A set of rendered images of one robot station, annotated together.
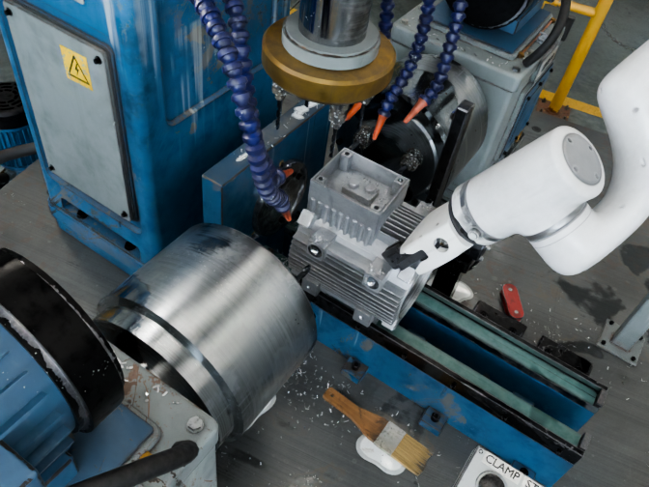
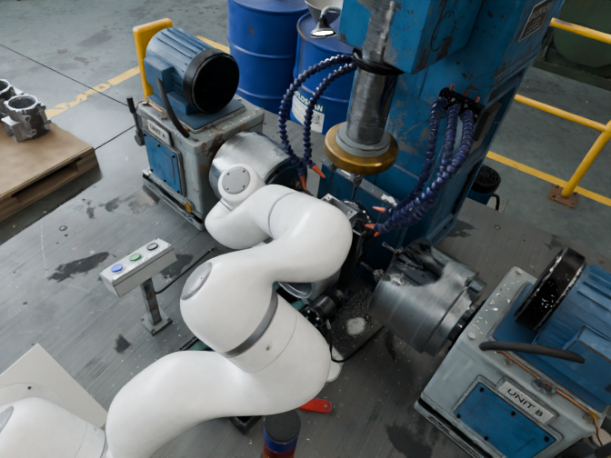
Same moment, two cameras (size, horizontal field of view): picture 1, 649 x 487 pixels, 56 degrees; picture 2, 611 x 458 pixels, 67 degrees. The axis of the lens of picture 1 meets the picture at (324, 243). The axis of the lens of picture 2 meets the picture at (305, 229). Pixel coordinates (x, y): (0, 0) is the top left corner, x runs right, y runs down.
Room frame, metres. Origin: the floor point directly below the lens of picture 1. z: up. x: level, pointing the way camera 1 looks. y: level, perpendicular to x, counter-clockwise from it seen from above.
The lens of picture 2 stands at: (0.79, -0.90, 1.98)
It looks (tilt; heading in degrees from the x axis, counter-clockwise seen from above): 46 degrees down; 100
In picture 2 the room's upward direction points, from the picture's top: 8 degrees clockwise
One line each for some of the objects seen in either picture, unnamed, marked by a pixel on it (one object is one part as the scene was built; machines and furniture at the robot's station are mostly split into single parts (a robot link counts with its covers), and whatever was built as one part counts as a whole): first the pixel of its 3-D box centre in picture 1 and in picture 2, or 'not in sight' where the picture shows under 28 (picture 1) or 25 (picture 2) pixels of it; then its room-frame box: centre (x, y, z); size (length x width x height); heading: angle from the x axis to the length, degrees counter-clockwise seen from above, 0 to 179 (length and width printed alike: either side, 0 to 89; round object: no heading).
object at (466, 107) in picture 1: (444, 170); (348, 265); (0.79, -0.17, 1.12); 0.04 x 0.03 x 0.26; 64
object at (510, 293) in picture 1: (511, 302); (314, 405); (0.80, -0.39, 0.81); 0.09 x 0.03 x 0.02; 8
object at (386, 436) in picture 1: (375, 427); not in sight; (0.48, -0.14, 0.80); 0.21 x 0.05 x 0.01; 61
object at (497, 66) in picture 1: (465, 90); (522, 381); (1.26, -0.26, 0.99); 0.35 x 0.31 x 0.37; 154
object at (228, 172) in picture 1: (252, 200); (362, 222); (0.79, 0.14, 0.97); 0.30 x 0.11 x 0.34; 154
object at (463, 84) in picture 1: (418, 123); (434, 302); (1.02, -0.14, 1.04); 0.41 x 0.25 x 0.25; 154
